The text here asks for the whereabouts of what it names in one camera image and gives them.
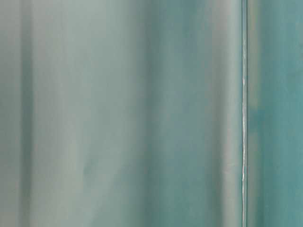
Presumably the blurred grey aluminium rail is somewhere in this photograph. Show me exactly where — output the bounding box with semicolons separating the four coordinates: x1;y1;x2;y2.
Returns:
0;0;245;227

